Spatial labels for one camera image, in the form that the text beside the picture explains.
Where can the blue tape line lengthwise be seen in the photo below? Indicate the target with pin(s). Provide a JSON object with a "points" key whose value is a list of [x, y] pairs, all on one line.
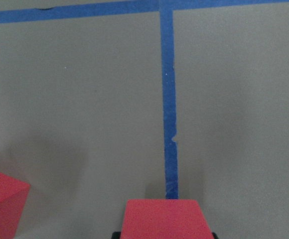
{"points": [[169, 100]]}

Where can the blue tape line crosswise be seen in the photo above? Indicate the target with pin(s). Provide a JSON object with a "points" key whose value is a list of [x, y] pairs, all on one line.
{"points": [[116, 8]]}

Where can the red block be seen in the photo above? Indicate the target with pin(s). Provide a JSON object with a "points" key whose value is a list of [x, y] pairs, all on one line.
{"points": [[13, 195], [164, 219]]}

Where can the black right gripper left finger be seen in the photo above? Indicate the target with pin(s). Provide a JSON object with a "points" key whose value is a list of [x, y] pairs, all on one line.
{"points": [[116, 235]]}

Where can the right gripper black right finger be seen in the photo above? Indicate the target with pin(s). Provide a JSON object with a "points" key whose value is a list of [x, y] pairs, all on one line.
{"points": [[215, 235]]}

